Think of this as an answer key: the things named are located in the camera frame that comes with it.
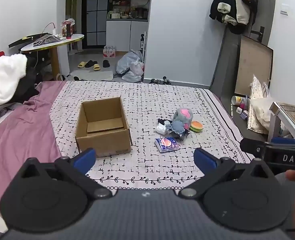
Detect oval white table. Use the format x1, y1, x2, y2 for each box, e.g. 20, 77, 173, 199
21, 33, 85, 81

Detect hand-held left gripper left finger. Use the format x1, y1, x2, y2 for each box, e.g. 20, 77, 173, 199
20, 148, 113, 201

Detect purple bed sheet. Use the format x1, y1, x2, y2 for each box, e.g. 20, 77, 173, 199
0, 80, 68, 213

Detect grey plush paw pink pads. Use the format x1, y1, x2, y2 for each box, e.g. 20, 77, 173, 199
173, 108, 194, 131

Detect white kitchen cabinet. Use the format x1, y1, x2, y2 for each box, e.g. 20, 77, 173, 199
106, 20, 148, 52

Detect cream hanging garment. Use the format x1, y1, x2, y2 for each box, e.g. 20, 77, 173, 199
217, 0, 250, 26

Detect framed wooden board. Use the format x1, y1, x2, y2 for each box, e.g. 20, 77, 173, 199
234, 35, 274, 97

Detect plush burger toy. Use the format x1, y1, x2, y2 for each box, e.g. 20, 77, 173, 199
189, 121, 204, 133

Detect grey crumpled cloth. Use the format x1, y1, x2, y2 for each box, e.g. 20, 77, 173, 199
0, 102, 26, 121

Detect white printed cup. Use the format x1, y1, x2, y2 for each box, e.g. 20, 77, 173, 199
231, 95, 248, 106

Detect cream floral pillow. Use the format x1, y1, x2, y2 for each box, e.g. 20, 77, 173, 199
247, 75, 283, 135

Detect black door handle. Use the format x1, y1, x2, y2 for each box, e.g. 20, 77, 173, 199
250, 26, 265, 43

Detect white soft cloth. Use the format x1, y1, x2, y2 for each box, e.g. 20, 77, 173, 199
155, 124, 168, 135

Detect black flat board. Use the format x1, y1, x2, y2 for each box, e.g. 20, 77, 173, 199
8, 33, 42, 48

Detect brown cardboard box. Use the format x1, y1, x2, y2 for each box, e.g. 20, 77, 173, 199
75, 96, 133, 158

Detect black garment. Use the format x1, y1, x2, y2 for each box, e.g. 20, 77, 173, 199
12, 57, 42, 103

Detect blue tissue packet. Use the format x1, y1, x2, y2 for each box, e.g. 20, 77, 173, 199
154, 137, 181, 154

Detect grey floor mat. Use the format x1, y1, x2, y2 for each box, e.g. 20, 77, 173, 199
69, 70, 114, 81

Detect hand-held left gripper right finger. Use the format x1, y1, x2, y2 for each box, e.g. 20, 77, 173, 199
178, 148, 276, 198

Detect small purple box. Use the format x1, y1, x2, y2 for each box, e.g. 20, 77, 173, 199
236, 106, 249, 121

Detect white fleece garment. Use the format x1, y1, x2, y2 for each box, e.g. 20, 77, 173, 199
0, 53, 28, 107

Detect white plastic bag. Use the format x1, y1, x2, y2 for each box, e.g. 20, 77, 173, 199
122, 59, 145, 83

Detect white wall switch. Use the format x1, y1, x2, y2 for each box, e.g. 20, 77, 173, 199
280, 3, 293, 16

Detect metal folding table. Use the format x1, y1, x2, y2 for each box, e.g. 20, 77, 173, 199
267, 102, 295, 143

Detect dark grid glass door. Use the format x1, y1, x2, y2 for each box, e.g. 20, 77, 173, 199
84, 0, 111, 48

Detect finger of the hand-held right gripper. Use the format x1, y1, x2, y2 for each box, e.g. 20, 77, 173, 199
240, 138, 266, 156
271, 137, 295, 145

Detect pack of water bottles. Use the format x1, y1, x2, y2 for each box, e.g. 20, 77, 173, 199
103, 45, 117, 58

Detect large grey plastic bag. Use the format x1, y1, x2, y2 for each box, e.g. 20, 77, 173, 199
116, 49, 144, 75

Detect red snack bag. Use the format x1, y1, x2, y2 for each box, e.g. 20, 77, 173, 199
60, 18, 76, 37

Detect white black-patterned blanket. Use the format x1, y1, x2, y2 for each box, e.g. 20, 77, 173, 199
49, 80, 256, 191

